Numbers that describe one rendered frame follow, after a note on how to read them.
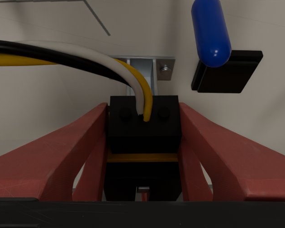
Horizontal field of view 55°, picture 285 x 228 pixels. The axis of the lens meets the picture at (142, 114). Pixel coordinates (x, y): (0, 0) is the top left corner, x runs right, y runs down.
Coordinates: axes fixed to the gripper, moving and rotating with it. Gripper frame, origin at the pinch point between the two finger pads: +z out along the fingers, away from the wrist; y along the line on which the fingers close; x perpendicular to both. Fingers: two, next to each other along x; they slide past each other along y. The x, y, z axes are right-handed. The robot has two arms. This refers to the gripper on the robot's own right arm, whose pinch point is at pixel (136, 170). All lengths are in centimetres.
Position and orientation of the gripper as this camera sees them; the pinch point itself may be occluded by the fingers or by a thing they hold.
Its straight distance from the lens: 26.7
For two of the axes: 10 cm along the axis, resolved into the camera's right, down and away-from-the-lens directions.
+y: -10.0, -0.2, -0.5
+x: -0.6, 6.2, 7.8
